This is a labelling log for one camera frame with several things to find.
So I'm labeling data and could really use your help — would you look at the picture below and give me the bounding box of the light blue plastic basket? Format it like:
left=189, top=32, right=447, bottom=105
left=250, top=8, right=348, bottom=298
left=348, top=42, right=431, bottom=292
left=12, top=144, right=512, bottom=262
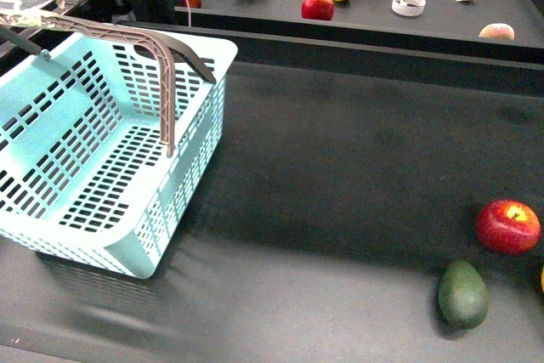
left=1, top=34, right=238, bottom=279

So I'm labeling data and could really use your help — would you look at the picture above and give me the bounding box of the red apple on shelf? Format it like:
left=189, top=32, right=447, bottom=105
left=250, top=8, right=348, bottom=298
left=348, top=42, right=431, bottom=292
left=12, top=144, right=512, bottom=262
left=301, top=0, right=335, bottom=21

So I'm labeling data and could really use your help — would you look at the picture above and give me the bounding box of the small red fruit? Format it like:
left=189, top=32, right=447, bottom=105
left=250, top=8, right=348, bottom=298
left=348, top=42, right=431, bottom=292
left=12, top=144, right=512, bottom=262
left=182, top=0, right=202, bottom=9

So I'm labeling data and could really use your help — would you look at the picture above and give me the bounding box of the white tape roll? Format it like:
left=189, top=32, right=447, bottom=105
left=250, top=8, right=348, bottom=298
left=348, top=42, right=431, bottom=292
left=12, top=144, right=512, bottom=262
left=391, top=0, right=427, bottom=18

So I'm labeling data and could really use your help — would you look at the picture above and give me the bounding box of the green avocado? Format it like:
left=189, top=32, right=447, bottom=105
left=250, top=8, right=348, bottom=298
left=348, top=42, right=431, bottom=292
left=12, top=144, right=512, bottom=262
left=438, top=259, right=490, bottom=330

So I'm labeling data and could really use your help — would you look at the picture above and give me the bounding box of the red apple on table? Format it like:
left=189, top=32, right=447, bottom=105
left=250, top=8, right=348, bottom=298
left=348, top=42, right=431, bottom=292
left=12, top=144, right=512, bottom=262
left=475, top=200, right=542, bottom=256

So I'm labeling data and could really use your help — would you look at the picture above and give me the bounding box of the pale peach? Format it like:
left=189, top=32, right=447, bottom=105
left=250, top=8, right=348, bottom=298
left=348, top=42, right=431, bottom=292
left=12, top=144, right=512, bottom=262
left=479, top=23, right=515, bottom=40

